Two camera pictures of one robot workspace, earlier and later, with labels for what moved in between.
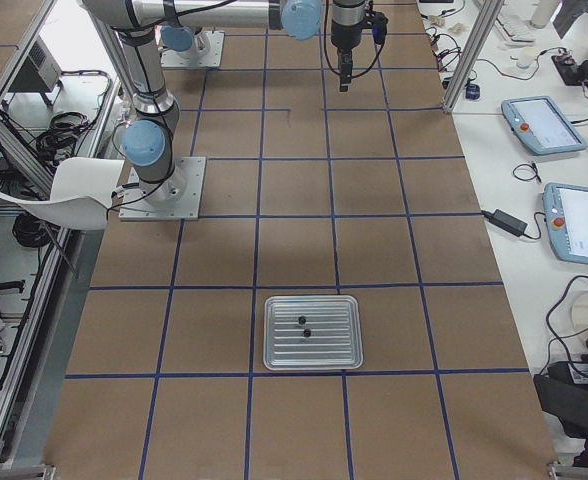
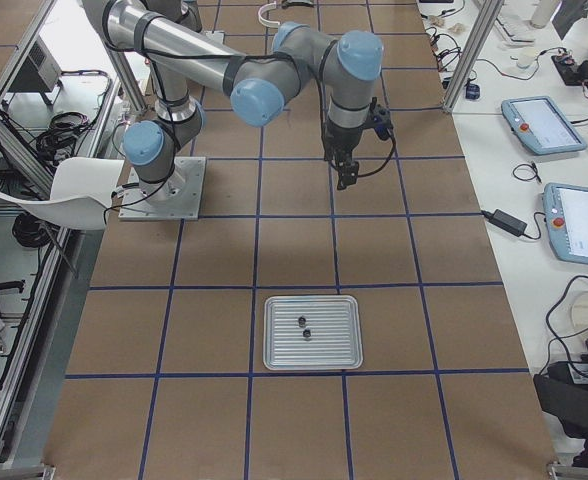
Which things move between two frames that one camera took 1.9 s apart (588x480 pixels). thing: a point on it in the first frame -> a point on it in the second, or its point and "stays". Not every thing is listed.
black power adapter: [505, 221] stays
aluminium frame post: [472, 52] stays
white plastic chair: [82, 191] stays
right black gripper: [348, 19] -> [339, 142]
